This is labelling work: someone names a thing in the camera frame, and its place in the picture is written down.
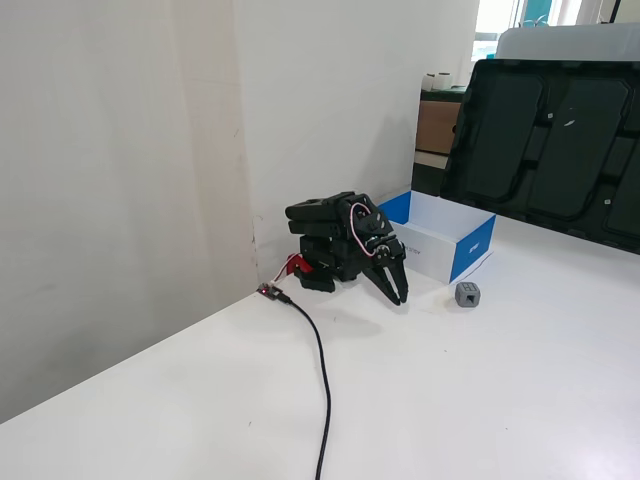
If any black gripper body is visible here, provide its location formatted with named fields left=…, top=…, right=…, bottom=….
left=362, top=232, right=407, bottom=274

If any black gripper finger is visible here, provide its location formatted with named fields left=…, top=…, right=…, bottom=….
left=362, top=266, right=402, bottom=307
left=387, top=261, right=411, bottom=304

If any gray lettered block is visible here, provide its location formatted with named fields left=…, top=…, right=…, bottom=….
left=454, top=281, right=483, bottom=308

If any blue and white cardboard box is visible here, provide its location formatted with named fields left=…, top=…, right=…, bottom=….
left=377, top=189, right=498, bottom=285

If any red table clamp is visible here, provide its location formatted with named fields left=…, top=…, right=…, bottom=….
left=282, top=253, right=315, bottom=277

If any small controller board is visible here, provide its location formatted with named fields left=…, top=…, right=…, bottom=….
left=256, top=282, right=294, bottom=305

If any brown cabinet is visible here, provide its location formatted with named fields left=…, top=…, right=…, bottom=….
left=415, top=99, right=463, bottom=156

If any large black plastic tray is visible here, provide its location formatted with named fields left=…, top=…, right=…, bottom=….
left=439, top=58, right=640, bottom=254

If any white translucent storage bin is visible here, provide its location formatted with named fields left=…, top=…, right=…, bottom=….
left=494, top=21, right=640, bottom=64

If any white pink gripper servo wire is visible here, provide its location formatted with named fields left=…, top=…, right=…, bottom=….
left=348, top=201, right=382, bottom=259

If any black power cable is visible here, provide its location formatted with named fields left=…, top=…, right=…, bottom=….
left=279, top=294, right=333, bottom=480

